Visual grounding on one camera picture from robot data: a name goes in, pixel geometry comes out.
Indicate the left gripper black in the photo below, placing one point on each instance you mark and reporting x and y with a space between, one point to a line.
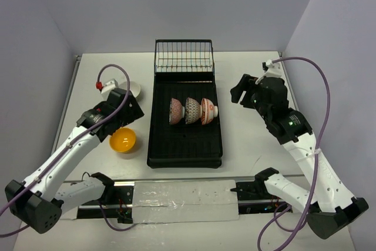
129 107

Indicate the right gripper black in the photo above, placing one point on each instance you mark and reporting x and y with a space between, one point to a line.
248 83

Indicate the white ceramic bowl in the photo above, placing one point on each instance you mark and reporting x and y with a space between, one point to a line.
134 88

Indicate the yellow plastic bowl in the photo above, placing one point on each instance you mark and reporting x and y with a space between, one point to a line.
123 140

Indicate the orange white patterned bowl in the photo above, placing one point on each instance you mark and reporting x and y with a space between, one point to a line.
209 111

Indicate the dark floral patterned bowl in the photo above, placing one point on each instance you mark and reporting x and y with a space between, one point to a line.
176 111

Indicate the brown geometric patterned bowl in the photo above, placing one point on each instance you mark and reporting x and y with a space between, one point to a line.
193 111

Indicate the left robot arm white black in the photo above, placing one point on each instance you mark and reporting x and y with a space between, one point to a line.
38 200

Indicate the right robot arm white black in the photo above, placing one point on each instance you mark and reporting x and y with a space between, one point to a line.
332 206

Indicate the black dish rack tray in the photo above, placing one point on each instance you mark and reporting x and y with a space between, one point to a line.
182 145

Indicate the silver tape strip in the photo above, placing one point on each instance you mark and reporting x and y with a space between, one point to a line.
185 201

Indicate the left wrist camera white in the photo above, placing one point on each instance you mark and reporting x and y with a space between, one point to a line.
104 88

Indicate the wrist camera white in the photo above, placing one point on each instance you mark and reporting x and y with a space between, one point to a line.
104 88
271 69

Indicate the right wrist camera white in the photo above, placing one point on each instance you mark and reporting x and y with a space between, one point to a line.
271 69

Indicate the black wire plate holder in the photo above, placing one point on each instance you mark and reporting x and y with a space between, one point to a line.
184 60

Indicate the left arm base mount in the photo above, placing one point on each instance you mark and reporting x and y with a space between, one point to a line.
118 207

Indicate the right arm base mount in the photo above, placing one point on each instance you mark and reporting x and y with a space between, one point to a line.
254 200

